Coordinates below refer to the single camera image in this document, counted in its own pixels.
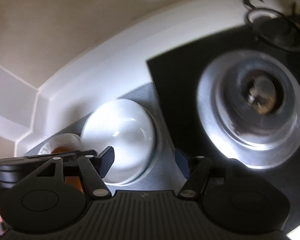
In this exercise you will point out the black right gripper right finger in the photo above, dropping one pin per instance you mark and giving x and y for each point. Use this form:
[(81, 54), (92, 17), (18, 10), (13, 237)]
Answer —
[(195, 171)]

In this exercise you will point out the white bowl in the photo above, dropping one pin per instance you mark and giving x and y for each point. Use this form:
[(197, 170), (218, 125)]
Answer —
[(127, 127)]

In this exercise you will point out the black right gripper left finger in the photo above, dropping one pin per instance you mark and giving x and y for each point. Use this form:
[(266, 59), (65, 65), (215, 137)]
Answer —
[(93, 169)]

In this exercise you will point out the grey textured mat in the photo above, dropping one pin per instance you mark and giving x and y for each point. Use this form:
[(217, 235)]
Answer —
[(164, 174)]

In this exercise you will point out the orange round plate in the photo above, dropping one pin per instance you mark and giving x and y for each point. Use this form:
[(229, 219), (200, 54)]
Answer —
[(69, 172)]

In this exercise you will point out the white floral square plate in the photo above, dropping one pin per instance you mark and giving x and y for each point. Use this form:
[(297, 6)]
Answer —
[(62, 143)]

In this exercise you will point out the black glass gas stove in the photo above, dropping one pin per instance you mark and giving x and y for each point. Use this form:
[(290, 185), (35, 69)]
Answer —
[(176, 75)]

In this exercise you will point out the black pan support grate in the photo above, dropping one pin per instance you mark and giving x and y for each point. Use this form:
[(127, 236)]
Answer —
[(273, 27)]

